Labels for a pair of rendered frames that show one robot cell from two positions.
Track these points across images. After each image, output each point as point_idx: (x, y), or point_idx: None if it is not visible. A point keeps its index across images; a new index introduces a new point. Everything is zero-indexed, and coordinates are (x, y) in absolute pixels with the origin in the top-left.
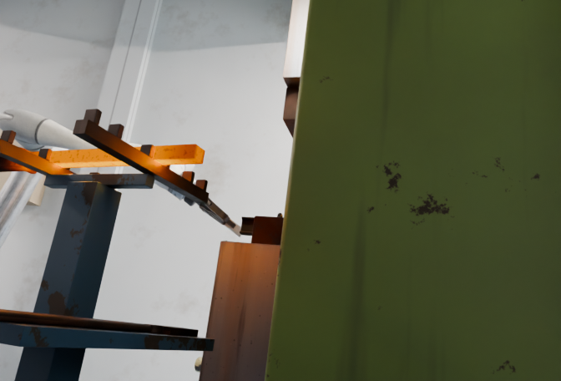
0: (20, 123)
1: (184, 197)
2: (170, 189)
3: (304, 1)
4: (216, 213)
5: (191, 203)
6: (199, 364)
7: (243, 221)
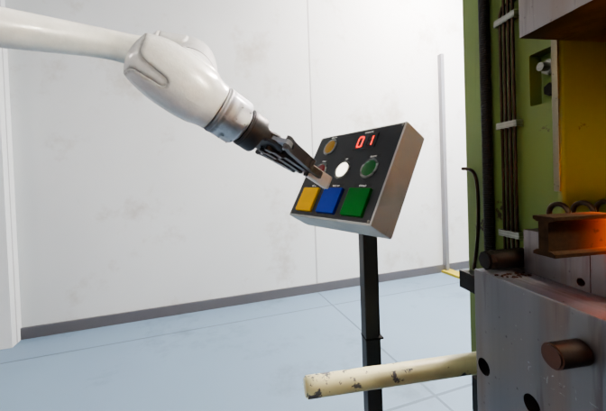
0: None
1: (237, 137)
2: (213, 124)
3: None
4: (301, 160)
5: (254, 147)
6: (314, 392)
7: (551, 227)
